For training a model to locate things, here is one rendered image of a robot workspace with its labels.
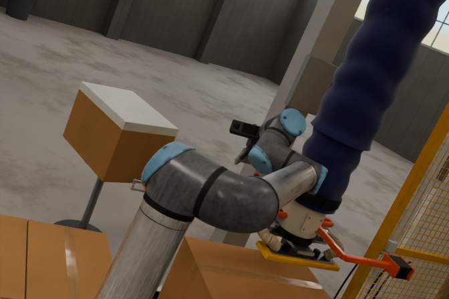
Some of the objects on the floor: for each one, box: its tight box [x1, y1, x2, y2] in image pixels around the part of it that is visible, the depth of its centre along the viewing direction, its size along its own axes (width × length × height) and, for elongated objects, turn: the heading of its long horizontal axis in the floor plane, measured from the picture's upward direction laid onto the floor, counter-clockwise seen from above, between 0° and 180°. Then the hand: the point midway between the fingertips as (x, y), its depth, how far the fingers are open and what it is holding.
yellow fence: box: [341, 101, 449, 299], centre depth 305 cm, size 117×10×210 cm, turn 56°
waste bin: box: [5, 0, 39, 21], centre depth 917 cm, size 46×46×60 cm
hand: (240, 145), depth 193 cm, fingers open, 14 cm apart
